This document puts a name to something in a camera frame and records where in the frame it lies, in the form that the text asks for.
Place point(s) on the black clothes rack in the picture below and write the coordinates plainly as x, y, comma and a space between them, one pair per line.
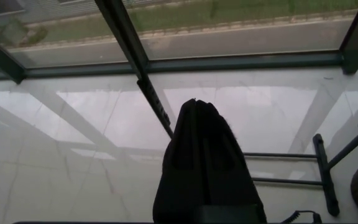
157, 109

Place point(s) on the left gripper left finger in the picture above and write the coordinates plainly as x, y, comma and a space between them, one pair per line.
169, 193

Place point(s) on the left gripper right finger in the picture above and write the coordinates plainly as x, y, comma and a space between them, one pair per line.
241, 193

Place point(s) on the black garment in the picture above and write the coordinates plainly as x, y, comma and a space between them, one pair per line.
225, 124

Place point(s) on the window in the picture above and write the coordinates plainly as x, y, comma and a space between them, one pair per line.
228, 37

